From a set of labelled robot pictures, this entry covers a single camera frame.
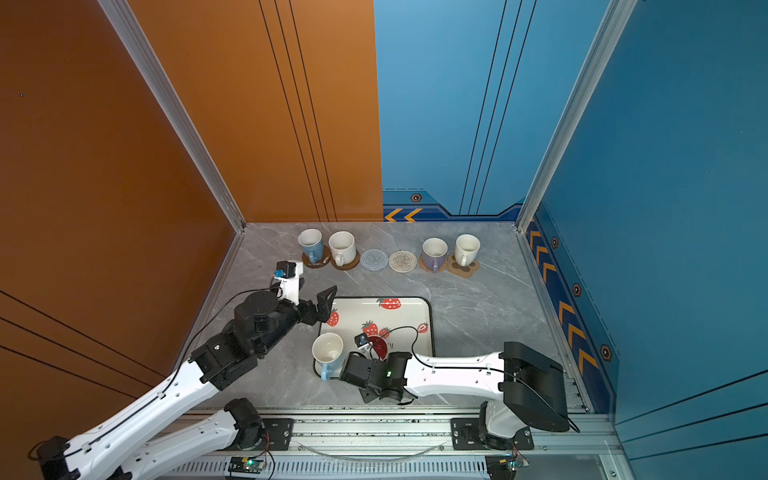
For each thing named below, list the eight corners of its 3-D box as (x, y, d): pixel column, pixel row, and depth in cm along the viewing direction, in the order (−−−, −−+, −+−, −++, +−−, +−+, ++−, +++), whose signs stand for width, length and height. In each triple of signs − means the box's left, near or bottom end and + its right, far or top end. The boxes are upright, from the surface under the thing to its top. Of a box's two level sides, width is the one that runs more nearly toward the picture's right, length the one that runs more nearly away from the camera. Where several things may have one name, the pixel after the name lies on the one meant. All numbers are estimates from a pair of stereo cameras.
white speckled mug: (339, 274, 107) (335, 256, 99) (331, 252, 113) (326, 234, 106) (362, 266, 109) (360, 248, 101) (352, 245, 116) (349, 227, 108)
